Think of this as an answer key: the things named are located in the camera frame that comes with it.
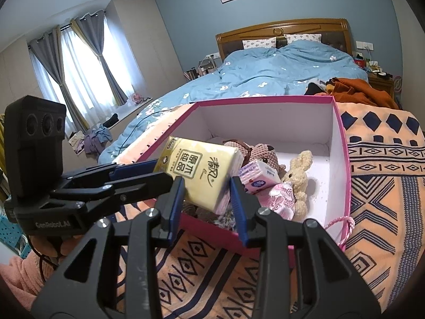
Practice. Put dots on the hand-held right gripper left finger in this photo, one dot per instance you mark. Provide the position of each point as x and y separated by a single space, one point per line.
176 206

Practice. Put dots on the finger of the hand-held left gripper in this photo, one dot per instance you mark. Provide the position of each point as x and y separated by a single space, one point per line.
132 169
132 189

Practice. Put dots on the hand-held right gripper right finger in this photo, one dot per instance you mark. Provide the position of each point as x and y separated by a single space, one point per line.
240 212

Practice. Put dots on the grey koala plush toy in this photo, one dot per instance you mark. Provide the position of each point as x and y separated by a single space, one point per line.
225 221

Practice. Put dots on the pink and white tissue pack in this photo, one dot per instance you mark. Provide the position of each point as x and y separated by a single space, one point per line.
259 177

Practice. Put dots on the shiny pink candy bag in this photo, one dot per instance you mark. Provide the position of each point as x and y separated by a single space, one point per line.
282 199

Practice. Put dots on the pink knitted plush toy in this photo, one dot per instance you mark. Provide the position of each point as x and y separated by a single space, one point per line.
262 154

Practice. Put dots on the beige plush bunny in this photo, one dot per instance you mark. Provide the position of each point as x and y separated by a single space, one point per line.
298 169

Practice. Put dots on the pink storage box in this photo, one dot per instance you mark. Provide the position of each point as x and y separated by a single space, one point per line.
272 119

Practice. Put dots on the person's left forearm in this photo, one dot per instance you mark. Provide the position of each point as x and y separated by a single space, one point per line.
23 275

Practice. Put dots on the person's left hand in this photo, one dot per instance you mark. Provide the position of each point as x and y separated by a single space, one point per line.
54 249

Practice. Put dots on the crumpled clothes pile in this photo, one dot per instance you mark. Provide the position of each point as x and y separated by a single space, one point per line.
93 139

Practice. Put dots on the black cloth on bench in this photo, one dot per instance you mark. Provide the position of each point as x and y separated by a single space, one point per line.
111 120

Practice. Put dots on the beige window bench cabinet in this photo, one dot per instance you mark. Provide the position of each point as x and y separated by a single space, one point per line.
132 109

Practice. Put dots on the pink item on bench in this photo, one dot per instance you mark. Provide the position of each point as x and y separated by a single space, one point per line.
137 97

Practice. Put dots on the blue plastic basket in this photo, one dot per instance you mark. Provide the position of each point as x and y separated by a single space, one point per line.
11 236

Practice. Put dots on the grey curtain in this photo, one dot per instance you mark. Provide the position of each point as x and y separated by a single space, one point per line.
49 63
109 73

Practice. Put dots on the white sheer curtain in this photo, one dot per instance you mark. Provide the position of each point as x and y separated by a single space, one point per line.
83 69

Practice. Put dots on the cosmetics clutter on nightstand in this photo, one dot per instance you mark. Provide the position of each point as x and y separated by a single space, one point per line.
202 68

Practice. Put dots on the beige wardrobe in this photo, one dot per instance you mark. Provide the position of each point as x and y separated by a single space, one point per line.
146 46

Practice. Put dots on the black cloth on bed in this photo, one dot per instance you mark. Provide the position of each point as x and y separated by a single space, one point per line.
312 89

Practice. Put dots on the orange patterned blanket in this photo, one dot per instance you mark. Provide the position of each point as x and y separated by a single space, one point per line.
381 189

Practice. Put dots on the blue floral duvet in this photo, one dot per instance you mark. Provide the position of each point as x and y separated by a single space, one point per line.
265 69

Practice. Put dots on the orange brown clothing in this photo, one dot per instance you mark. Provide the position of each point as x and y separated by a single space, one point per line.
358 93

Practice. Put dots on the white patterned pillow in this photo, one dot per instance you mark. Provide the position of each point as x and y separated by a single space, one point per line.
302 38
259 43

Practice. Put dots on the wooden nightstand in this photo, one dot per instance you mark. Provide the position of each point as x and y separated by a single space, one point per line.
381 84

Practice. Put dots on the wooden bed headboard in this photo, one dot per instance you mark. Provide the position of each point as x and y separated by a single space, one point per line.
282 26

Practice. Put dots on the small items on nightstand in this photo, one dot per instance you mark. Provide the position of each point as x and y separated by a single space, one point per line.
372 64

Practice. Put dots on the pink round object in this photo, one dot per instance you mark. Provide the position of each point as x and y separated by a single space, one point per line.
398 86

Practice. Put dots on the white wall socket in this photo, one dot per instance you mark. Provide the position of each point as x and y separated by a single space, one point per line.
213 55
364 45

